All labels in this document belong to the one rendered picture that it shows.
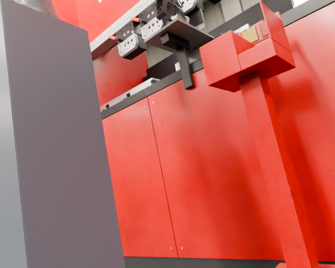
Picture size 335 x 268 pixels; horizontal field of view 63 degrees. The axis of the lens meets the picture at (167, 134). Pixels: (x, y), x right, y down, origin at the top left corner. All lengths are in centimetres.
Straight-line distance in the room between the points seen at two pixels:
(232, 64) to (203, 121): 38
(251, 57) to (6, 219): 63
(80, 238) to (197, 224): 72
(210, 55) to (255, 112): 20
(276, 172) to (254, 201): 28
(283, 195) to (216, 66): 39
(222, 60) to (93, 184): 48
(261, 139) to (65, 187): 51
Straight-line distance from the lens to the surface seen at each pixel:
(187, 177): 116
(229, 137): 104
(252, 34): 95
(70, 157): 52
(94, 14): 199
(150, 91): 130
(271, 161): 77
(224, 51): 80
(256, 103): 79
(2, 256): 54
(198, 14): 140
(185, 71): 116
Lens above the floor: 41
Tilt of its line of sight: 10 degrees up
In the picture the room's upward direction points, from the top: 11 degrees counter-clockwise
